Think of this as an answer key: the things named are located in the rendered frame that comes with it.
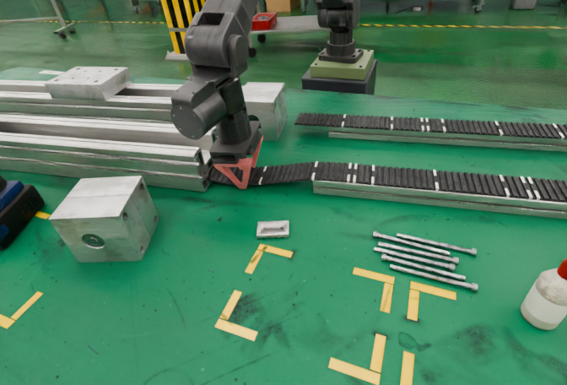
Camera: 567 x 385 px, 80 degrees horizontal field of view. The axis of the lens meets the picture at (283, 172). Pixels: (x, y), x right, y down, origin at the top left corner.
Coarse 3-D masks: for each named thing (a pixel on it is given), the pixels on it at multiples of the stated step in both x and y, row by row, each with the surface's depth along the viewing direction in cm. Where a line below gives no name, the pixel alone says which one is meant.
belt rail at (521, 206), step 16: (320, 192) 60; (336, 192) 59; (352, 192) 58; (368, 192) 58; (384, 192) 57; (400, 192) 56; (416, 192) 55; (432, 192) 54; (448, 192) 54; (464, 208) 54; (480, 208) 54; (496, 208) 53; (512, 208) 52; (528, 208) 52; (544, 208) 51; (560, 208) 50
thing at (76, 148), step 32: (0, 128) 78; (32, 128) 75; (64, 128) 73; (96, 128) 70; (128, 128) 68; (160, 128) 67; (0, 160) 73; (32, 160) 72; (64, 160) 68; (96, 160) 65; (128, 160) 63; (160, 160) 62; (192, 160) 59
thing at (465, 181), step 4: (460, 172) 56; (460, 176) 56; (464, 176) 56; (468, 176) 55; (460, 180) 55; (464, 180) 55; (468, 180) 55; (460, 184) 55; (464, 184) 54; (468, 184) 54; (464, 188) 53; (468, 188) 53; (472, 188) 53; (464, 192) 53; (468, 192) 53; (472, 192) 53
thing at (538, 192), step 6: (528, 180) 54; (534, 180) 54; (528, 186) 53; (534, 186) 52; (540, 186) 52; (534, 192) 51; (540, 192) 51; (534, 198) 51; (540, 198) 50; (546, 198) 50
